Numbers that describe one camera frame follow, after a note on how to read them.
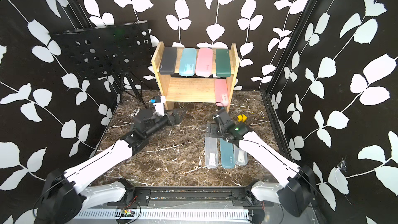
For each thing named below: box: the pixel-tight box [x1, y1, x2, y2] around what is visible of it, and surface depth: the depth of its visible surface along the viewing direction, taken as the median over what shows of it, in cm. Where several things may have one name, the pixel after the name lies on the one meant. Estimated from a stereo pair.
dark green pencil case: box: [215, 48, 232, 78], surface depth 76 cm
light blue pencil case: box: [178, 47, 197, 77], surface depth 73 cm
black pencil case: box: [159, 47, 178, 75], surface depth 70 cm
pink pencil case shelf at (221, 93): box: [214, 78, 230, 107], surface depth 93 cm
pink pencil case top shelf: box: [195, 48, 213, 78], surface depth 74 cm
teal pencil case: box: [219, 137, 235, 170], surface depth 88 cm
